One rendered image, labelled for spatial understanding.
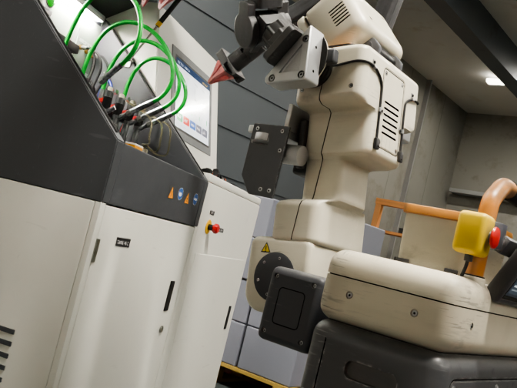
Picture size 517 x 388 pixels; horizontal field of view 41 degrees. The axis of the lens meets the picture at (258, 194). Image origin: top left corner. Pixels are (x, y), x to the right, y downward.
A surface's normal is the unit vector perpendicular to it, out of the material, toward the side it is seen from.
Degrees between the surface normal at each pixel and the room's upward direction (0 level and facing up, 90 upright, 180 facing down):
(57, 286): 90
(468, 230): 90
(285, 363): 90
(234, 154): 90
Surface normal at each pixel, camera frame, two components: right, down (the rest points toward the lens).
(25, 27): -0.25, -0.13
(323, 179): -0.59, -0.20
